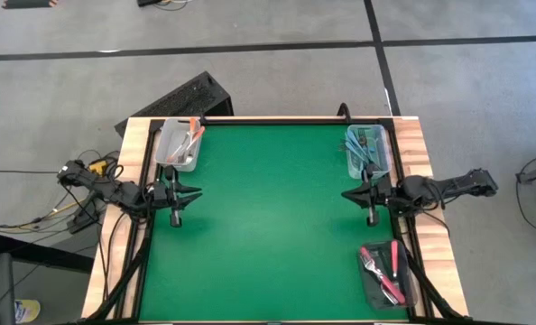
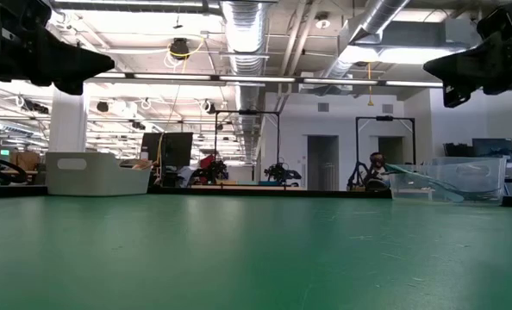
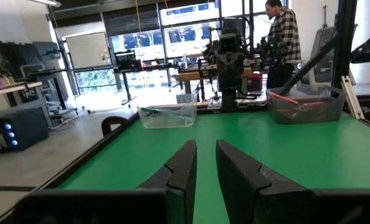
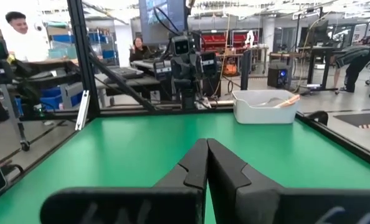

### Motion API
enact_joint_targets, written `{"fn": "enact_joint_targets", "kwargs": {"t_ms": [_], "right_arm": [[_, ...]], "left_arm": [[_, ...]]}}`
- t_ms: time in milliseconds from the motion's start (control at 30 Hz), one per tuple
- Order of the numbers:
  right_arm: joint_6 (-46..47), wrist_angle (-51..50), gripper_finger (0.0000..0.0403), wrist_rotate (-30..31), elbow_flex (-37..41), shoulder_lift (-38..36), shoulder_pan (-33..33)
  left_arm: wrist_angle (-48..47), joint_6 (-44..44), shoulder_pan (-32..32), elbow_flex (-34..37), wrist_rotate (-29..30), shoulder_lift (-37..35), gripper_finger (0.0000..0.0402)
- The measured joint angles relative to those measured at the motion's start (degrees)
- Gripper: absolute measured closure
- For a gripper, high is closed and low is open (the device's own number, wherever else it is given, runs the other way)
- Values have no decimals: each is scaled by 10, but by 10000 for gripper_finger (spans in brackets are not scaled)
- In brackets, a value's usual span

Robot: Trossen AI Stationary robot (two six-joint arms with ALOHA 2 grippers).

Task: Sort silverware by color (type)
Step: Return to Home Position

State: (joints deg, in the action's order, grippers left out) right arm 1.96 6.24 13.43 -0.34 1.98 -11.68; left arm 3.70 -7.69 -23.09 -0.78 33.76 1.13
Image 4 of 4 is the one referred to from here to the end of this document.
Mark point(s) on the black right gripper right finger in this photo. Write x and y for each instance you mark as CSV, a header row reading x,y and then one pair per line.
x,y
228,174

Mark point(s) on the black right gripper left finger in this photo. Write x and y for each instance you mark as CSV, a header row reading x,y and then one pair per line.
x,y
191,168

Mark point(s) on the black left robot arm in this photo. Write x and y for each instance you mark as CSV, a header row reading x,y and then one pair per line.
x,y
208,62

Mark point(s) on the red storage bins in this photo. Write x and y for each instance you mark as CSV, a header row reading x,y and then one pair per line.
x,y
214,39

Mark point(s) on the orange object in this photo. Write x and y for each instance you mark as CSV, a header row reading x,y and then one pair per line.
x,y
230,70

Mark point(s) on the person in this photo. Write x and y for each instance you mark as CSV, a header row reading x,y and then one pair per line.
x,y
353,54
139,46
17,25

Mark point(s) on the black upright panel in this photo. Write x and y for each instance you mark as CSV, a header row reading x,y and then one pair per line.
x,y
246,71

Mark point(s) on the black keyboard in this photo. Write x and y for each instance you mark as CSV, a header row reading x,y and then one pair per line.
x,y
126,72

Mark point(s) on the white plastic bin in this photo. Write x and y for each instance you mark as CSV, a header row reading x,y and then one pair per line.
x,y
266,116

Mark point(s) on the black computer with blue light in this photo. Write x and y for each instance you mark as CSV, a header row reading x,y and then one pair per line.
x,y
278,76

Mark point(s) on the silver aluminium extrusion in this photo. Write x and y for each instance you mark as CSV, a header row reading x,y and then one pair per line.
x,y
83,109

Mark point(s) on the black standing desk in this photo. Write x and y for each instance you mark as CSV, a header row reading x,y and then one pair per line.
x,y
311,68

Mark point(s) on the blue storage bins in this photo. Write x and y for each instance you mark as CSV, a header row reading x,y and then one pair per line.
x,y
52,96

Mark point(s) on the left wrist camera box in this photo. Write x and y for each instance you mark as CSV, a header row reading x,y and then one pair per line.
x,y
181,46

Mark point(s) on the large wall screen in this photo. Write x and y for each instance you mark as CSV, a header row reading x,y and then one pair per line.
x,y
154,18

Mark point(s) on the black diagonal frame strut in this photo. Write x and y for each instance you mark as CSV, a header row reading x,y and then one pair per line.
x,y
122,82

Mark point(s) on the black frame post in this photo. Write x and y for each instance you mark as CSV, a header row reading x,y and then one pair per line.
x,y
79,46

